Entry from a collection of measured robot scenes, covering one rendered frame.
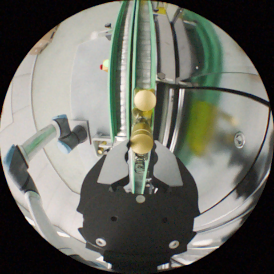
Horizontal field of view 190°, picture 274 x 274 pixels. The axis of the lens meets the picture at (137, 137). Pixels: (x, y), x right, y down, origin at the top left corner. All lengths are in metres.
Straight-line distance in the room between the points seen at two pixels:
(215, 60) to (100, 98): 0.60
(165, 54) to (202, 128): 0.39
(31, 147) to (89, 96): 0.48
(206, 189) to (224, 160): 0.07
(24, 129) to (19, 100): 0.99
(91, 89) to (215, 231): 0.78
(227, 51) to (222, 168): 0.23
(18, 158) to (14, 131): 3.20
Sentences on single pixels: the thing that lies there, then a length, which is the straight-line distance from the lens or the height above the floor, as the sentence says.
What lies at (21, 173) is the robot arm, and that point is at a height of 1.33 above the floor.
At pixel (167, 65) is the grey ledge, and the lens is 0.46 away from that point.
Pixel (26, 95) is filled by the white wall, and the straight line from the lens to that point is 3.82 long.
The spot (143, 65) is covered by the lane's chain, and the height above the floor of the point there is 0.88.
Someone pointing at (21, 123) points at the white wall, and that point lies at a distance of 3.67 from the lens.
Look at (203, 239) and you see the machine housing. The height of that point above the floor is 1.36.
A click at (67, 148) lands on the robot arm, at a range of 0.60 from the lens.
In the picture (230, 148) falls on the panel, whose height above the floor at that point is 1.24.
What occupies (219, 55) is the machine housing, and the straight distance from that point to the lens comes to 0.25.
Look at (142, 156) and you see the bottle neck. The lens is 0.21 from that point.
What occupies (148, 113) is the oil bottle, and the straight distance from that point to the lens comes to 0.22.
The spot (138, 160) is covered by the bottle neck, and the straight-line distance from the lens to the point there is 0.25.
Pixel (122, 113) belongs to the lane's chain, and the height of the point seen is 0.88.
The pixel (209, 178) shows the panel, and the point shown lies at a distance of 0.19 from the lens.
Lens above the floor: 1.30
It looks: 62 degrees down
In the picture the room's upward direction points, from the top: 173 degrees counter-clockwise
